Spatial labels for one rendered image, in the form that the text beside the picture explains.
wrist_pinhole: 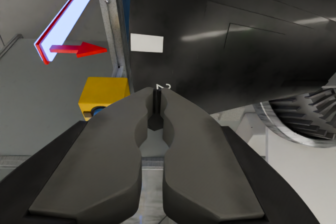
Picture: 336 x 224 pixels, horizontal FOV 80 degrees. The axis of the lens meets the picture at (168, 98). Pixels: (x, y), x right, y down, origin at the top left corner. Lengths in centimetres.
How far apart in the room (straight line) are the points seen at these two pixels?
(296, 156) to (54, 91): 116
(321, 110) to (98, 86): 44
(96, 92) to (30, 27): 138
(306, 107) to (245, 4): 24
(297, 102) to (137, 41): 30
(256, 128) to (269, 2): 66
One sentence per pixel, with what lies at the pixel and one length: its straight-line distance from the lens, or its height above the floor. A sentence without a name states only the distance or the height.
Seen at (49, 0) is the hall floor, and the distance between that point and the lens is 165.
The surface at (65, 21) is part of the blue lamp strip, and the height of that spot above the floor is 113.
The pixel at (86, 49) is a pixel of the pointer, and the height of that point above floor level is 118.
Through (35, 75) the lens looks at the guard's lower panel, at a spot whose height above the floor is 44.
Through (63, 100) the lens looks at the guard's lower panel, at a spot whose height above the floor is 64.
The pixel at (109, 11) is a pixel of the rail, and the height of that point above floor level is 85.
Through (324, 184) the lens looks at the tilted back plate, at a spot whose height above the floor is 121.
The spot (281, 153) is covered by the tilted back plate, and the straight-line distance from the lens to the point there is 51.
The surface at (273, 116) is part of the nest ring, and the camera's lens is 45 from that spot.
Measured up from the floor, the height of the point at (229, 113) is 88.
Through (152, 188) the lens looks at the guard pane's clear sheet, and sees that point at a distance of 89.
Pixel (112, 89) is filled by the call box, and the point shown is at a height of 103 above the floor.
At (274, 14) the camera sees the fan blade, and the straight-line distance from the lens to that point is 22.
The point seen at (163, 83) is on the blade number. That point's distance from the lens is 23.
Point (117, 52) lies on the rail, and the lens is 64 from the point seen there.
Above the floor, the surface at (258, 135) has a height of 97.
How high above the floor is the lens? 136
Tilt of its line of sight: 42 degrees down
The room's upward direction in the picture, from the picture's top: 179 degrees clockwise
